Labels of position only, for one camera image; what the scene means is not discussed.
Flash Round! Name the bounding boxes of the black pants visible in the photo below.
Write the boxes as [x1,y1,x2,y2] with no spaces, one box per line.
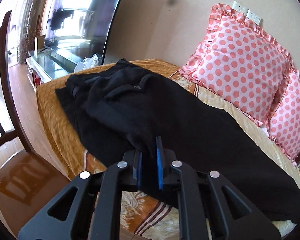
[55,60,300,223]

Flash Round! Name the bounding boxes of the yellow patterned bed cover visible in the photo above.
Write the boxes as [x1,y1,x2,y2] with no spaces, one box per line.
[37,59,300,239]

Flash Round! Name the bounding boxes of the dark wooden chair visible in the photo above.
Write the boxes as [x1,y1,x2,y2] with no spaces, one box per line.
[0,10,73,207]

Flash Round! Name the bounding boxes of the pink polka dot pillow right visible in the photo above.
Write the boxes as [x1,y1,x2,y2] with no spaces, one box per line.
[267,68,300,165]

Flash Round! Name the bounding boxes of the pink polka dot pillow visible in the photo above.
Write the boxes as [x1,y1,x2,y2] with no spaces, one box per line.
[267,68,300,165]
[179,3,293,126]

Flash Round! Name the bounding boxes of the white phone stand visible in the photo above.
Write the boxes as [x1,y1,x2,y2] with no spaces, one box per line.
[74,61,85,73]

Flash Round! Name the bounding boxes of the clear plastic bag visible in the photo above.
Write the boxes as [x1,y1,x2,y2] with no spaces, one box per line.
[83,54,101,69]

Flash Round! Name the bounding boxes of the pink polka dot pillow left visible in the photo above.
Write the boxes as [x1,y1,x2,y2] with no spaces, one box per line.
[179,3,293,126]

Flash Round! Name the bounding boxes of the glass tv stand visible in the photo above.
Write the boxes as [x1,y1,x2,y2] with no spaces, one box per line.
[25,47,103,92]

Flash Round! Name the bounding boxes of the black flat screen television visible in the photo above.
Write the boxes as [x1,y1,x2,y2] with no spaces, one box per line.
[45,0,121,73]

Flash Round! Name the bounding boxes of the white wall socket left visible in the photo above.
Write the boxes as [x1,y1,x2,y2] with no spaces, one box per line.
[231,1,248,16]

